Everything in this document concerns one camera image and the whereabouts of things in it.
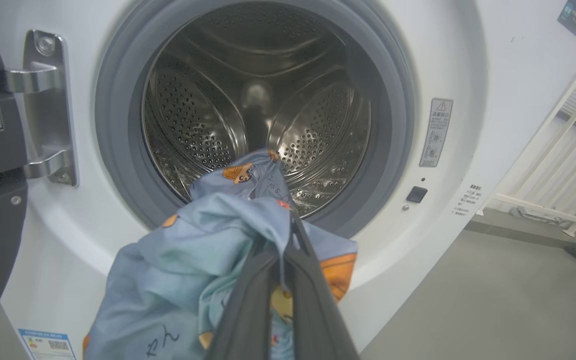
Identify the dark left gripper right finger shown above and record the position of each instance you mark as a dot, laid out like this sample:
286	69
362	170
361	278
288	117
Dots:
313	320

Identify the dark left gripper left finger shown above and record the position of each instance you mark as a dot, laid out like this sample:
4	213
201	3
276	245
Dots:
248	320

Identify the blue garment small orange prints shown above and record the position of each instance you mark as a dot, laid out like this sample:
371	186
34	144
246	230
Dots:
168	280

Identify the black door latch socket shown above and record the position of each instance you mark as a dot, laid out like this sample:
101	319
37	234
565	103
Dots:
417	194

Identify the stainless steel washing machine drum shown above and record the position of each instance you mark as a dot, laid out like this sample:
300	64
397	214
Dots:
193	110

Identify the silver metal door hinge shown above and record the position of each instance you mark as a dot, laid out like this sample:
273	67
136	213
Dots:
48	110

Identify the white front-load washing machine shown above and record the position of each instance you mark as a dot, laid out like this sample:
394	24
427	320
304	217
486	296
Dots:
443	50

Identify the small printed text sticker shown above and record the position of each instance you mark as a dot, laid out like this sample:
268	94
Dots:
467	200

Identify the blue energy label sticker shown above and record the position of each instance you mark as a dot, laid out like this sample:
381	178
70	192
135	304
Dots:
48	345

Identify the grey warning label sticker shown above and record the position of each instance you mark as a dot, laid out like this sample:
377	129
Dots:
436	132

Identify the white slatted fence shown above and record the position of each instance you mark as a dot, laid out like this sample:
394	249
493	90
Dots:
543	205

